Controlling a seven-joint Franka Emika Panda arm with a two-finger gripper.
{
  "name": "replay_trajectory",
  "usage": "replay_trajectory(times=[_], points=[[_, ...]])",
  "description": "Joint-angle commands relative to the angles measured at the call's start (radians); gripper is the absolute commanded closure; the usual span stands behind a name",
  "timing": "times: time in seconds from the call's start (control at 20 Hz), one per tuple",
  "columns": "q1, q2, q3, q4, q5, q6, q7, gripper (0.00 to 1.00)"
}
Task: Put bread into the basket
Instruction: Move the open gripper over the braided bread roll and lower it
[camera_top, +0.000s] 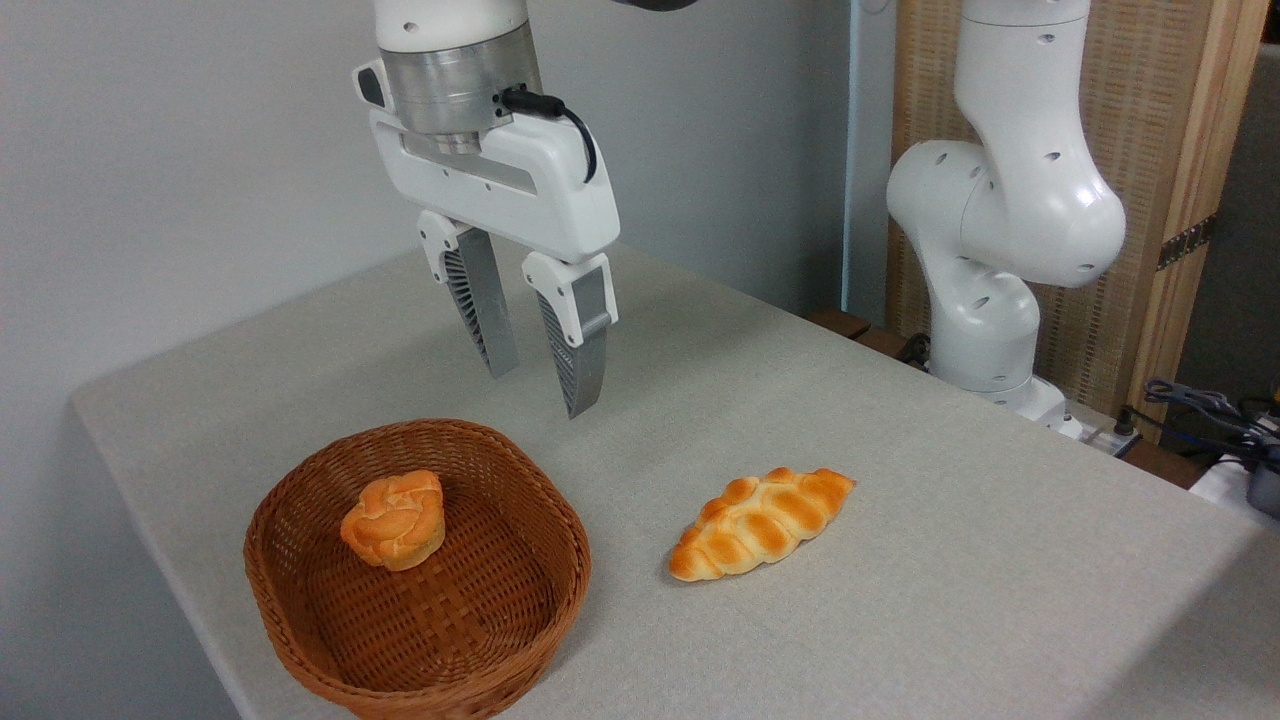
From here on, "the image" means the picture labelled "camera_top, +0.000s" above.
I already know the round orange bread bun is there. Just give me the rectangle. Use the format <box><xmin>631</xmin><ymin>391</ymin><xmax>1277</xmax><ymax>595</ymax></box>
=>
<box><xmin>340</xmin><ymin>470</ymin><xmax>446</xmax><ymax>572</ymax></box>

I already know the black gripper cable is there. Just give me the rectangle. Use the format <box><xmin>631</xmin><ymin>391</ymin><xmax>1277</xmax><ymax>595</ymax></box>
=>
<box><xmin>500</xmin><ymin>88</ymin><xmax>599</xmax><ymax>185</ymax></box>

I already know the blue-grey cable bundle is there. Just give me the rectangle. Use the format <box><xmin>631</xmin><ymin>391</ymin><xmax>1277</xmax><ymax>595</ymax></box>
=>
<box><xmin>1143</xmin><ymin>377</ymin><xmax>1280</xmax><ymax>453</ymax></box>

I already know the dark grey container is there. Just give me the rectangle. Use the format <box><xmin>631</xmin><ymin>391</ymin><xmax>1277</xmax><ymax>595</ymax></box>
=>
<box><xmin>1245</xmin><ymin>455</ymin><xmax>1280</xmax><ymax>519</ymax></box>

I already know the brown woven wicker basket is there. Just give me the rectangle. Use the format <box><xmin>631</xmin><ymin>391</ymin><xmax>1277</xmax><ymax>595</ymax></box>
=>
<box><xmin>243</xmin><ymin>418</ymin><xmax>593</xmax><ymax>720</ymax></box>

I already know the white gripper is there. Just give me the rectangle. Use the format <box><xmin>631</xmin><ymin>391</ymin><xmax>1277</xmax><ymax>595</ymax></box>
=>
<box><xmin>353</xmin><ymin>60</ymin><xmax>622</xmax><ymax>419</ymax></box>

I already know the wooden rattan screen panel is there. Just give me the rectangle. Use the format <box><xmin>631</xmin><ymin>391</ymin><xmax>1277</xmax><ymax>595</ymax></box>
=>
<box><xmin>888</xmin><ymin>0</ymin><xmax>1271</xmax><ymax>443</ymax></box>

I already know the braided golden bread loaf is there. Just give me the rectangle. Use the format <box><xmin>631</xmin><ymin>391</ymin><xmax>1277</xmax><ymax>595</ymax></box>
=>
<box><xmin>668</xmin><ymin>467</ymin><xmax>857</xmax><ymax>583</ymax></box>

